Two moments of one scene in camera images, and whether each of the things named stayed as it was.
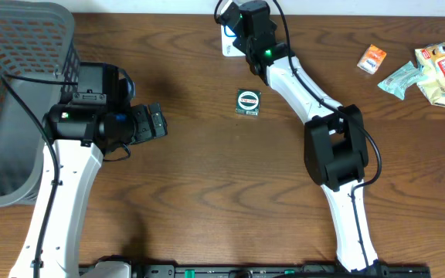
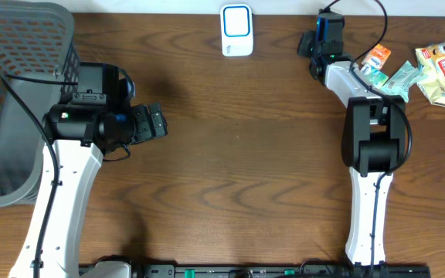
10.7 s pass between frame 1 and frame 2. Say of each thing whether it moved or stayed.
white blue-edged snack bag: stayed
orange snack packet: moved
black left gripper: stayed
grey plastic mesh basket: stayed
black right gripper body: moved
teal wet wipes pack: stayed
